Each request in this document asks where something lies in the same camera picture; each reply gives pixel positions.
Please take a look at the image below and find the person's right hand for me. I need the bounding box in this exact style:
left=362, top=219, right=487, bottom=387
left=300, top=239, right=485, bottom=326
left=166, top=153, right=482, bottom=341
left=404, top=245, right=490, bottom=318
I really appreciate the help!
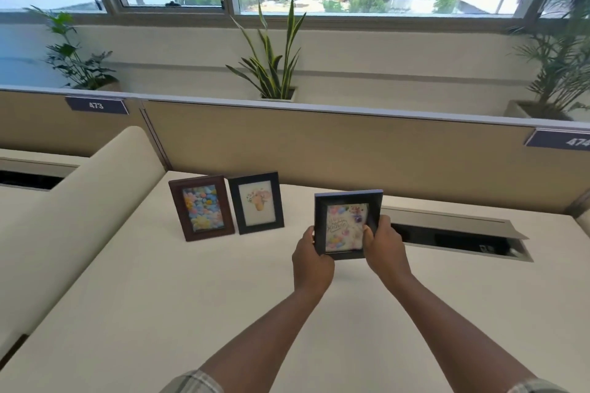
left=362, top=214, right=412, bottom=290

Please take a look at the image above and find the person's left hand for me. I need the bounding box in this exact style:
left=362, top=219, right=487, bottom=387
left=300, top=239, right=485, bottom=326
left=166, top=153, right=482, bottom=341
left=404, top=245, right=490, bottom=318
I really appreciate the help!
left=292, top=225, right=336, bottom=294

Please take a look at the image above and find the black frame with floral card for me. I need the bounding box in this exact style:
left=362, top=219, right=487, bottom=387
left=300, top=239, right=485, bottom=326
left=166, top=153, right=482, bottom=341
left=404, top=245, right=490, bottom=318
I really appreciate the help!
left=314, top=189, right=384, bottom=261

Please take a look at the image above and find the person's right forearm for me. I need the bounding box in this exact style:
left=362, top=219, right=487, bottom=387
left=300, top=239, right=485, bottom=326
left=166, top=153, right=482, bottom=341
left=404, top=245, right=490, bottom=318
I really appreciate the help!
left=380, top=274, right=537, bottom=384

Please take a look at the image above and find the person's left forearm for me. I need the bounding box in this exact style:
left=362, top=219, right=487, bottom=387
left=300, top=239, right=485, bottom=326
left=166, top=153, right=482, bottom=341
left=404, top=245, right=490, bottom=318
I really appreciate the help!
left=196, top=284, right=325, bottom=384

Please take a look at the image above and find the beige desk partition panel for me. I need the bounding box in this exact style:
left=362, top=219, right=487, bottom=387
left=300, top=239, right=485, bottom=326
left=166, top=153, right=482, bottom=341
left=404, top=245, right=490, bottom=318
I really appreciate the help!
left=142, top=98, right=590, bottom=216
left=0, top=85, right=144, bottom=158

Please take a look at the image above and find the snake plant in white pot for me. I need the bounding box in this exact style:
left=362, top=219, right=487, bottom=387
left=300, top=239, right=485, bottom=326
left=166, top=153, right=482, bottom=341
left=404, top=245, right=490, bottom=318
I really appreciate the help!
left=225, top=0, right=307, bottom=103

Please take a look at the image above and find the plaid left sleeve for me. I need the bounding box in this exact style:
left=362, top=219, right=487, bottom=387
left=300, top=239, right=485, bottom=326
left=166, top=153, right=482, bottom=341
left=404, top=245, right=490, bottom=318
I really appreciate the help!
left=160, top=370, right=225, bottom=393

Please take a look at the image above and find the plaid sleeve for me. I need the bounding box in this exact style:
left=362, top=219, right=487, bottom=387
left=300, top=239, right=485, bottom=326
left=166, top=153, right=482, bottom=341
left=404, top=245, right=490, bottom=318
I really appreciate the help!
left=160, top=370, right=225, bottom=393
left=506, top=378, right=570, bottom=393

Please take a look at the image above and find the dark blue number label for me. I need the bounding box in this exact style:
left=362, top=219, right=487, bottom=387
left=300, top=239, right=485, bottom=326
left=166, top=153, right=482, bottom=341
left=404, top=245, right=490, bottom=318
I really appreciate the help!
left=65, top=96, right=129, bottom=115
left=524, top=128, right=590, bottom=149

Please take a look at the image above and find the plaid right sleeve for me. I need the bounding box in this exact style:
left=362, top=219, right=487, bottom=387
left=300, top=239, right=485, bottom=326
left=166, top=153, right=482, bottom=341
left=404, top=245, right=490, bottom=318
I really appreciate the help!
left=506, top=378, right=570, bottom=393

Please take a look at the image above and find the beige curved side divider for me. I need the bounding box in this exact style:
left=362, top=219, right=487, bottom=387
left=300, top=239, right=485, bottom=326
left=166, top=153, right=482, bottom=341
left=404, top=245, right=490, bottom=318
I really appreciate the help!
left=0, top=126, right=167, bottom=359

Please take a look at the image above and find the palm plant in white pot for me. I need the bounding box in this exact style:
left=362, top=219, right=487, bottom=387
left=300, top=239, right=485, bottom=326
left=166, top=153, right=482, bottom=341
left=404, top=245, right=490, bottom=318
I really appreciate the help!
left=504, top=0, right=590, bottom=122

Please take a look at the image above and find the leafy green potted plant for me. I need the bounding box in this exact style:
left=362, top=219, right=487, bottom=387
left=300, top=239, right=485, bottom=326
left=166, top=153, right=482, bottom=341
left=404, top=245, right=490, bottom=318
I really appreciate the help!
left=25, top=5, right=121, bottom=91

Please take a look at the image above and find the black frame with bouquet picture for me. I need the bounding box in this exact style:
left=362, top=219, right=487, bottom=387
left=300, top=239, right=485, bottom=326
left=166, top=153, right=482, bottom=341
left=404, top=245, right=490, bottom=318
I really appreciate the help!
left=228, top=172, right=285, bottom=235

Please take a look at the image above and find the desk cable tray flap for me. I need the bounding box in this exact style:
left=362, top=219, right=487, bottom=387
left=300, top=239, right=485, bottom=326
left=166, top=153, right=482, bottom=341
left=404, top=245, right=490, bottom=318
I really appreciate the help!
left=381, top=206, right=534, bottom=263
left=0, top=157, right=81, bottom=192

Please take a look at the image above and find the brown wooden picture frame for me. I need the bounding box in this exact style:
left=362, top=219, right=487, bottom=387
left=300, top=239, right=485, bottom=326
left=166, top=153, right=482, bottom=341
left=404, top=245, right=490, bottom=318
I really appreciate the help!
left=168, top=175, right=236, bottom=242

